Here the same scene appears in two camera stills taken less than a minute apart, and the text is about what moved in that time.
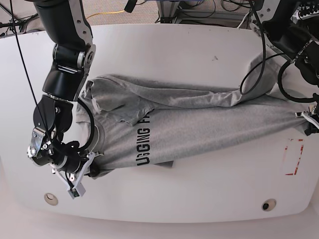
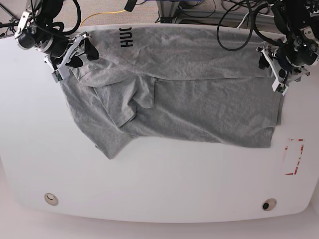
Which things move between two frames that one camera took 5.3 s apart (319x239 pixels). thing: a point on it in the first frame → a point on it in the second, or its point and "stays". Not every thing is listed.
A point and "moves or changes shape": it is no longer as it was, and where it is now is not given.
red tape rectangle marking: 302,147 stays
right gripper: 78,188 → 77,47
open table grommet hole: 268,204 stays
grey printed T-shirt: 136,123 moves or changes shape
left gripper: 312,116 → 282,77
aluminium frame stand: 171,12 stays
